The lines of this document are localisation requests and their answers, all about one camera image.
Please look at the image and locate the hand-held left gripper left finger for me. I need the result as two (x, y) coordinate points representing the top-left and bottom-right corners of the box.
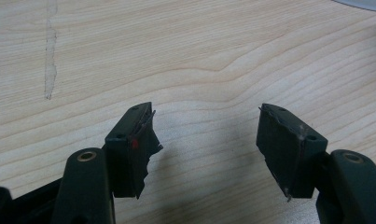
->
(50, 101), (164, 224)

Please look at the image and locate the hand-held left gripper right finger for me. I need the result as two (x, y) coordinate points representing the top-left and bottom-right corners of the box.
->
(256, 103), (376, 224)

